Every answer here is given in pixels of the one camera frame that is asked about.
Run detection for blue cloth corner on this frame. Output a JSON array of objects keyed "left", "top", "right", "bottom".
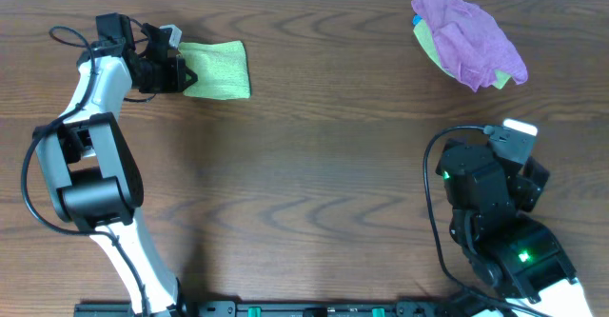
[{"left": 412, "top": 15, "right": 422, "bottom": 26}]

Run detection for green microfiber cloth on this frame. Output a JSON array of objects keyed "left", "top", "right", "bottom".
[{"left": 179, "top": 41, "right": 251, "bottom": 101}]

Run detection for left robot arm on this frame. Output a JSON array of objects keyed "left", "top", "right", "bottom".
[{"left": 21, "top": 13, "right": 199, "bottom": 316}]

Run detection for light green cloth underneath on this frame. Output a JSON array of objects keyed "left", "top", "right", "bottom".
[{"left": 413, "top": 19, "right": 511, "bottom": 89}]

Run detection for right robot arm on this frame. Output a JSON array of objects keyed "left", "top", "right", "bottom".
[{"left": 436, "top": 130, "right": 592, "bottom": 316}]

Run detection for right black camera cable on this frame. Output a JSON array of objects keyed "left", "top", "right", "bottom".
[{"left": 422, "top": 125, "right": 548, "bottom": 317}]

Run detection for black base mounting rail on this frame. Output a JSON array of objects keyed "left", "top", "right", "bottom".
[{"left": 73, "top": 299, "right": 481, "bottom": 317}]

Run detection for purple microfiber cloth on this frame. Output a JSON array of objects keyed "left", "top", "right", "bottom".
[{"left": 411, "top": 0, "right": 528, "bottom": 92}]

